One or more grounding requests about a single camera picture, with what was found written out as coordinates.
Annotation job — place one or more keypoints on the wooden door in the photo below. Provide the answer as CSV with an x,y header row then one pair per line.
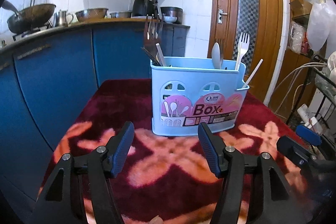
x,y
262,20

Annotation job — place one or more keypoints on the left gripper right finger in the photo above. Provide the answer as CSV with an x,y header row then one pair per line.
x,y
271,199

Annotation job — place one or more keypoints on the white plastic chopstick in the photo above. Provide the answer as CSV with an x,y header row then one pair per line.
x,y
251,76

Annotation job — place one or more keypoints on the blue base cabinets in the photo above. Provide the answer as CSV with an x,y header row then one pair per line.
x,y
46,81

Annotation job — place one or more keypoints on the person left hand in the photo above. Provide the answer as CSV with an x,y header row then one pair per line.
x,y
156,220

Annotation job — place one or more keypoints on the black wire rack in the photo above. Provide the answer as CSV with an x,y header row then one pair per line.
x,y
322,105

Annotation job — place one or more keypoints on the black wok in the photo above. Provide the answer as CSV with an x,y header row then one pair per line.
x,y
29,18

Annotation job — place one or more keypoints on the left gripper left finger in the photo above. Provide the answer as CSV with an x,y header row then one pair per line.
x,y
61,199

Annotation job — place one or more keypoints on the red floral table cloth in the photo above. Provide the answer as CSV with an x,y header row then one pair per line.
x,y
170,177

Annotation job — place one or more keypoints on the white plastic bag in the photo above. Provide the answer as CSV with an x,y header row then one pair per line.
x,y
321,22

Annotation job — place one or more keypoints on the steel mixing bowl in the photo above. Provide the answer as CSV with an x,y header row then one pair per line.
x,y
88,14

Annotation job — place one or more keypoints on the black rice cooker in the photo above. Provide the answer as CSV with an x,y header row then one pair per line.
x,y
173,11

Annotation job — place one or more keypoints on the black air fryer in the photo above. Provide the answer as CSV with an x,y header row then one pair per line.
x,y
144,8

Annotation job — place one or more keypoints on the light blue utensil box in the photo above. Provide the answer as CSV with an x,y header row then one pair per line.
x,y
189,91

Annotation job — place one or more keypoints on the white plastic fork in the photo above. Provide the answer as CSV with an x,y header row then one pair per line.
x,y
243,47

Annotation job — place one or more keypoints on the white bowl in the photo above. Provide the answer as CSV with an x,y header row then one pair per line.
x,y
170,19

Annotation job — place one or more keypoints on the steel kettle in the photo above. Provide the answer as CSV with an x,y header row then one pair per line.
x,y
62,18

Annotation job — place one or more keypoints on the small steel bowl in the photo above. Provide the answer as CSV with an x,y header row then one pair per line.
x,y
123,14

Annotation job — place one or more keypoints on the silver door handle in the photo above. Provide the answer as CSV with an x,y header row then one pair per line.
x,y
221,15

